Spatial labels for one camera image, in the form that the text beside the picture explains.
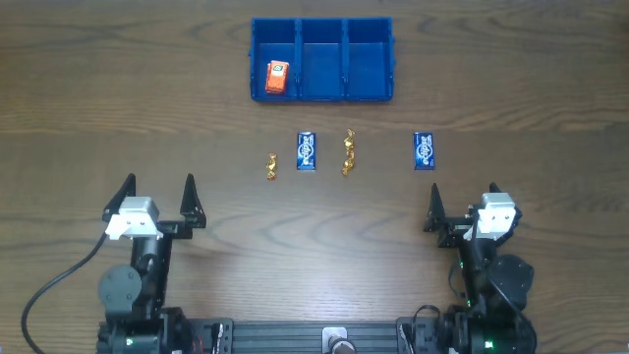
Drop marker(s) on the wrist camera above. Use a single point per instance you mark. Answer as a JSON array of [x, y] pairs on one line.
[[135, 216], [491, 216]]

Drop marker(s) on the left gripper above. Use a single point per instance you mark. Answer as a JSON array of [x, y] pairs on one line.
[[176, 230]]

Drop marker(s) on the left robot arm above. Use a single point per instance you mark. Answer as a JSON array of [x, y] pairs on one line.
[[120, 290]]

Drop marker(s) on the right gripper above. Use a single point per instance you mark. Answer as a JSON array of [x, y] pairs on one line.
[[454, 231]]

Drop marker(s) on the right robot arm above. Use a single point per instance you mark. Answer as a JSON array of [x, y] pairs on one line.
[[511, 280]]

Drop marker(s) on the blue candy pack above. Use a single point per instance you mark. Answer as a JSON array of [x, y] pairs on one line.
[[306, 151], [423, 151]]

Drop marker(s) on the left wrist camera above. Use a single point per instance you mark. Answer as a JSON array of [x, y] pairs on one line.
[[135, 216]]

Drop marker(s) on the mounting rail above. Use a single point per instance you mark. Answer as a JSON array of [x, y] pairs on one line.
[[285, 336]]

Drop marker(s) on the blue tray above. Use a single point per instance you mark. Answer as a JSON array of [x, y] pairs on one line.
[[322, 64]]

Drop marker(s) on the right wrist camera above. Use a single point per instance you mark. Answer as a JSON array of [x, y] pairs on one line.
[[491, 216]]

